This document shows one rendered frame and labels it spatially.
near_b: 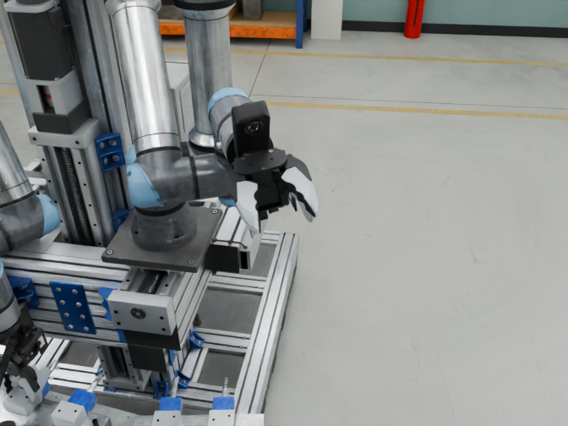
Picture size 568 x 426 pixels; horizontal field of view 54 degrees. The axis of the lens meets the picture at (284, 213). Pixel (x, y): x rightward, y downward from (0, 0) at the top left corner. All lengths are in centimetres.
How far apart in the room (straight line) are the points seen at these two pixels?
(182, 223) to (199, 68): 36
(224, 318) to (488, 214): 172
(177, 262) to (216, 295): 112
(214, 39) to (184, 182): 31
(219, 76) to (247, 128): 44
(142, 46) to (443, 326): 195
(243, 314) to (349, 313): 54
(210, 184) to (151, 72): 21
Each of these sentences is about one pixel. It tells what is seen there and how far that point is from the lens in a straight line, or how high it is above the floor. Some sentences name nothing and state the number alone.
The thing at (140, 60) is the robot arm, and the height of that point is 151.
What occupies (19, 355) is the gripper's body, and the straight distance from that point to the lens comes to 115.
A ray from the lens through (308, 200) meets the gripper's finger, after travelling 66.
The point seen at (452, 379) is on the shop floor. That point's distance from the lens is 241.
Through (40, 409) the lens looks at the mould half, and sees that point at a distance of 125.
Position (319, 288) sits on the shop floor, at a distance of 267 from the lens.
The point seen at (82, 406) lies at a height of 92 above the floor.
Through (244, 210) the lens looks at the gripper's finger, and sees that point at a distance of 67.
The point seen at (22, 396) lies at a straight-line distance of 125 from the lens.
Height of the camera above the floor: 184
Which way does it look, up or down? 36 degrees down
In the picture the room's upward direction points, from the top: straight up
